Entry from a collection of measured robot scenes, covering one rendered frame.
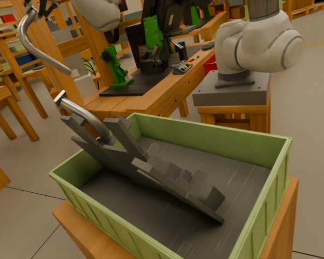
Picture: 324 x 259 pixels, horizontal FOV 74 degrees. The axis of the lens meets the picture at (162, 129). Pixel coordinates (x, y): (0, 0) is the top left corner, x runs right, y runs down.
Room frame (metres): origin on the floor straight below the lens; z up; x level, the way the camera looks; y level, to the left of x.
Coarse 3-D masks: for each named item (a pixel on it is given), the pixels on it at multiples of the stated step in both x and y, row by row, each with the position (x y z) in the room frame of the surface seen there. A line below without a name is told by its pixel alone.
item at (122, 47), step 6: (66, 6) 6.63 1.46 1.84; (120, 12) 8.48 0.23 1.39; (72, 18) 6.62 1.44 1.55; (66, 24) 6.77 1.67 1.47; (72, 24) 6.67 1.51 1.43; (78, 24) 6.65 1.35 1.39; (78, 30) 6.63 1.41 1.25; (78, 36) 6.64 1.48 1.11; (120, 42) 8.60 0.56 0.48; (126, 42) 8.49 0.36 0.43; (120, 48) 8.09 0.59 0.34; (126, 48) 8.28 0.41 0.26; (120, 54) 7.82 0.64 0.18; (84, 60) 7.06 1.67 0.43; (90, 60) 6.62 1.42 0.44; (96, 66) 6.68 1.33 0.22
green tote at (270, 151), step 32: (160, 128) 0.77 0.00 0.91; (192, 128) 0.65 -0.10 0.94; (224, 128) 0.56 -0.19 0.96; (96, 160) 0.70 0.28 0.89; (256, 160) 0.49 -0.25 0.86; (288, 160) 0.42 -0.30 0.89; (64, 192) 0.56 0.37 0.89; (96, 224) 0.47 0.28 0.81; (128, 224) 0.31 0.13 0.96; (256, 224) 0.26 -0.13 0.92; (160, 256) 0.25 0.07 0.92; (256, 256) 0.25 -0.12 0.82
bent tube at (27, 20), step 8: (32, 8) 1.03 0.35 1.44; (24, 16) 1.01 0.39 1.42; (32, 16) 1.02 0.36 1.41; (24, 24) 0.98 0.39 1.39; (24, 32) 0.97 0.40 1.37; (24, 40) 0.95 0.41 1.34; (32, 48) 0.95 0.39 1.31; (40, 56) 0.95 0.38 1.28; (48, 56) 0.97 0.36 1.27; (56, 64) 0.96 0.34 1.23; (64, 72) 0.97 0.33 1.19
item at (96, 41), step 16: (16, 0) 1.42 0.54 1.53; (32, 0) 1.45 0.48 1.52; (80, 16) 1.73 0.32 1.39; (32, 32) 1.42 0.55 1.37; (48, 32) 1.46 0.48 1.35; (96, 32) 1.73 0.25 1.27; (48, 48) 1.42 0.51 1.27; (96, 48) 1.71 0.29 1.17; (48, 64) 1.42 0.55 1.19; (64, 64) 1.46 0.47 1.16; (96, 64) 1.75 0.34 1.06; (64, 80) 1.42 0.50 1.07; (112, 80) 1.72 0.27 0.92; (80, 96) 1.46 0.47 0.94
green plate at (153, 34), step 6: (144, 18) 1.74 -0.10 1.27; (150, 18) 1.71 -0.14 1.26; (156, 18) 1.68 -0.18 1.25; (144, 24) 1.74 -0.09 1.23; (150, 24) 1.71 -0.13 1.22; (156, 24) 1.67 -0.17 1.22; (150, 30) 1.70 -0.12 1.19; (156, 30) 1.67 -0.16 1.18; (150, 36) 1.70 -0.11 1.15; (156, 36) 1.66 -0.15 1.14; (162, 36) 1.71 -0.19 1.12; (150, 42) 1.69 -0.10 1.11; (156, 42) 1.66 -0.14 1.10; (150, 48) 1.69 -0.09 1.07
